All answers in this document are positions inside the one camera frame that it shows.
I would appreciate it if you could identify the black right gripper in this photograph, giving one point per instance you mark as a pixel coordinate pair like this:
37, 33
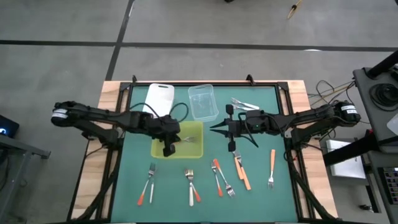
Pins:
236, 127

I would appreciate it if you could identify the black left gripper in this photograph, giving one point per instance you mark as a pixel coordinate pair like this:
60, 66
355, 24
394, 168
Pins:
169, 150

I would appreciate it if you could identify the silver fork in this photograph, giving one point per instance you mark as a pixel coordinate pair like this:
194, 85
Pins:
241, 108
245, 103

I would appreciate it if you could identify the fork tines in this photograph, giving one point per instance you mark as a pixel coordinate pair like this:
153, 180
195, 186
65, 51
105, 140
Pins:
141, 199

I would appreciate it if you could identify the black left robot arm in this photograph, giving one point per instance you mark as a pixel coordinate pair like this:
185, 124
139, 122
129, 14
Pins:
102, 114

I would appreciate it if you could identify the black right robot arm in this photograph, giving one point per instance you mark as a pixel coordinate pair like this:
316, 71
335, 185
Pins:
311, 116

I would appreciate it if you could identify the yellow plastic bin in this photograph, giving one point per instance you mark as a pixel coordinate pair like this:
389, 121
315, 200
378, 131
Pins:
192, 151

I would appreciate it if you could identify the clear plastic bin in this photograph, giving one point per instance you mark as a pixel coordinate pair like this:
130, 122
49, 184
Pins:
203, 105

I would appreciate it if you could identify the white cutting board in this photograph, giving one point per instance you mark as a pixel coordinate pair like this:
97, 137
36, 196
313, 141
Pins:
160, 95

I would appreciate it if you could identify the green table mat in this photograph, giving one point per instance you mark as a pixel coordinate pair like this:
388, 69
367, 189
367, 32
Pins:
264, 205

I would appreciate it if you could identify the white box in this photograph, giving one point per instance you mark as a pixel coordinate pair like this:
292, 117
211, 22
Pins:
345, 165

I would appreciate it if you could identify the black cart strut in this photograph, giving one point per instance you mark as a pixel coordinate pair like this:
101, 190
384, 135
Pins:
348, 152

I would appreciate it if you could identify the grey metal cart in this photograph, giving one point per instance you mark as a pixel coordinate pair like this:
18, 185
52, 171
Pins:
363, 93

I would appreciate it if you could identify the grey desk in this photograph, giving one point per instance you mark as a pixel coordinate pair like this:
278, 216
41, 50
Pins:
18, 146

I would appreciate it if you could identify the small black floor object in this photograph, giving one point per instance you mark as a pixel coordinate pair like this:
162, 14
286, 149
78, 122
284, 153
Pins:
367, 208

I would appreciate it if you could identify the dark laptop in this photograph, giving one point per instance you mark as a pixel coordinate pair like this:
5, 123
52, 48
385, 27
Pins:
7, 126

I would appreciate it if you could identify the white item on cart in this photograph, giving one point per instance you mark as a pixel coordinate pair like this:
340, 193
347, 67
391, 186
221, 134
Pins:
393, 124

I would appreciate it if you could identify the black pole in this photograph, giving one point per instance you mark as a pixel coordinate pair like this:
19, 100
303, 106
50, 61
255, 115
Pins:
382, 65

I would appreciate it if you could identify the control panel with buttons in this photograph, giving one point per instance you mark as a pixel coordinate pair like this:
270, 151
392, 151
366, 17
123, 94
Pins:
391, 183

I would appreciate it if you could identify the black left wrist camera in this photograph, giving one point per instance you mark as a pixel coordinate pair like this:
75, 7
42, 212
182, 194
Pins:
166, 122

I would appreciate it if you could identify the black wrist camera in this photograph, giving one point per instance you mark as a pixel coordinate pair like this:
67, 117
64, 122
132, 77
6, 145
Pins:
166, 122
256, 119

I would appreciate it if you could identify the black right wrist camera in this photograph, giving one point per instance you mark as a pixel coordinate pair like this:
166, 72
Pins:
256, 119

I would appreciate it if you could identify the black table frame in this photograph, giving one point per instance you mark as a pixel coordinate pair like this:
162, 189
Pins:
283, 87

